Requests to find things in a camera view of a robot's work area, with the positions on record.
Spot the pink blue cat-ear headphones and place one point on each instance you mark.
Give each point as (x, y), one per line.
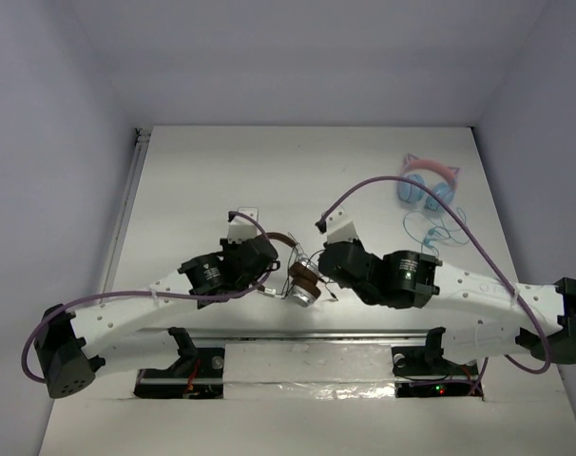
(413, 188)

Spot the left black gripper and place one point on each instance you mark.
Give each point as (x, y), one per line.
(264, 252)

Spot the aluminium side rail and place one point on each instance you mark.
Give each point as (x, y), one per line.
(115, 246)

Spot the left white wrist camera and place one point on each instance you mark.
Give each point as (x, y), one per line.
(242, 224)

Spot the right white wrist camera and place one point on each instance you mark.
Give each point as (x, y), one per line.
(337, 226)

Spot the white foil-taped cover block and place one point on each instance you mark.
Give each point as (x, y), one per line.
(324, 371)

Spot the brown silver headphones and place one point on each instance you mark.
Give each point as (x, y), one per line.
(302, 275)

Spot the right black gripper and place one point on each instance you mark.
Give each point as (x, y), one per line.
(356, 242)

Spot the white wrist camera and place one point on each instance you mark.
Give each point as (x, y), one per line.
(242, 224)
(337, 226)

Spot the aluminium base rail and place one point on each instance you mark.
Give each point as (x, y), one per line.
(408, 356)

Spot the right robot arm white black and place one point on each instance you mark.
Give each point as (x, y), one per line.
(512, 318)

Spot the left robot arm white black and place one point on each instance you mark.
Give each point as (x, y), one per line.
(72, 342)

